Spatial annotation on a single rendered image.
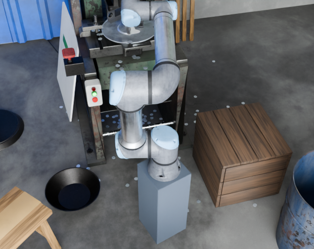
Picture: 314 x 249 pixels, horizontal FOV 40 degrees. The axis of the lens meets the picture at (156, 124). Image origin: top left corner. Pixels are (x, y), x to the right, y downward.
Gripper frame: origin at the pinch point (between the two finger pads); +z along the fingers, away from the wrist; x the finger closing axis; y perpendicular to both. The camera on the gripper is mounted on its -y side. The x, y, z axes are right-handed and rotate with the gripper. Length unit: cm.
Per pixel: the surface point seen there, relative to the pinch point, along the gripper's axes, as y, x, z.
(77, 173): -33, -48, 69
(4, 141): -80, -23, 81
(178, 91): 25.3, -11.4, 39.7
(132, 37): 1.7, 4.5, 11.2
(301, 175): 82, -62, 32
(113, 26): -7.9, 14.3, 15.7
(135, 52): 2.6, 3.7, 23.8
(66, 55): -30.3, -6.1, 8.8
